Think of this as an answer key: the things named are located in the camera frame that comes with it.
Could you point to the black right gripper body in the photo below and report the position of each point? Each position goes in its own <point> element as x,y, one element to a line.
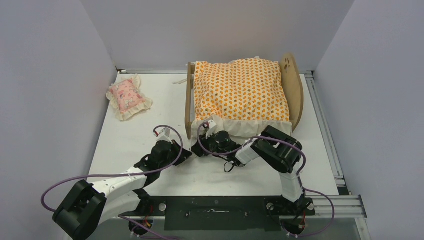
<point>209,144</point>

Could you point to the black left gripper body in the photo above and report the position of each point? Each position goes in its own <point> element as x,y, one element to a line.
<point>174,154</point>

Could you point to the orange patterned bed cushion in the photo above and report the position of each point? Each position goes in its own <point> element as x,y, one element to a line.
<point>242,97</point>

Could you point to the wooden pet bed frame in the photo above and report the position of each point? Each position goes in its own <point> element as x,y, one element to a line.
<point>291,83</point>

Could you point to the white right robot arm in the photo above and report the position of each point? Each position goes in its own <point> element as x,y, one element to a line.
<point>278,149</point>

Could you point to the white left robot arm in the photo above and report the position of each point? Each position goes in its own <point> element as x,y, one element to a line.
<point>88,205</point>

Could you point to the pink frilled small pillow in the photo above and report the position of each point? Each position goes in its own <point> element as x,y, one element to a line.
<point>126,98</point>

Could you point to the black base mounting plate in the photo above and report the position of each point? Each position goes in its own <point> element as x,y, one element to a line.
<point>222,213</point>

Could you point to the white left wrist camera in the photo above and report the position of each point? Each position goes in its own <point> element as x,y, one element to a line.
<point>163,135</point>

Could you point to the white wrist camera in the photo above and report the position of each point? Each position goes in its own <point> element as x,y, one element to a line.
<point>163,135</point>
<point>212,126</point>

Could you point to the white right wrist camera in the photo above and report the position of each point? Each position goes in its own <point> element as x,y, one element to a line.
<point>212,126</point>

